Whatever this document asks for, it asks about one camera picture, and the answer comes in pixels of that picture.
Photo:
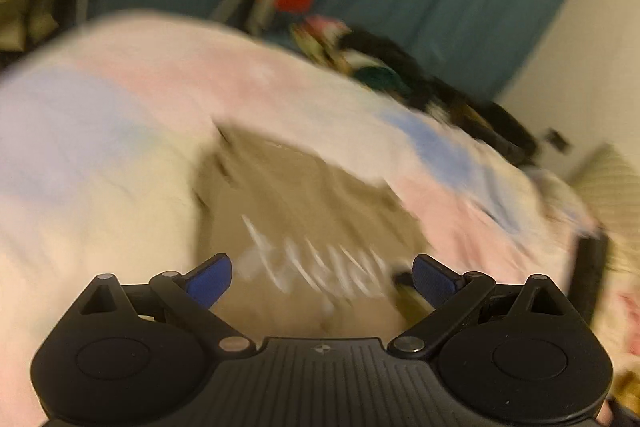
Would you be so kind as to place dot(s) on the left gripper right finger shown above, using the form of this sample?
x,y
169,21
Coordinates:
x,y
454,298

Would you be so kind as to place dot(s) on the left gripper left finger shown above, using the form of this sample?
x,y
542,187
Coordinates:
x,y
187,299

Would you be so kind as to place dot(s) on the tan t-shirt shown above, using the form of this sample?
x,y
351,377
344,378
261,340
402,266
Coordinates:
x,y
314,250

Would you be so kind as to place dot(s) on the pile of assorted clothes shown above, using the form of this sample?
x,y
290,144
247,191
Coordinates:
x,y
383,66

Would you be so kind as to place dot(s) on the pastel tie-dye bedspread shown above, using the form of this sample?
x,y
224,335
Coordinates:
x,y
103,130

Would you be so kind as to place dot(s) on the wall power outlet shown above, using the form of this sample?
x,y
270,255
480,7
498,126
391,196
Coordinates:
x,y
556,140

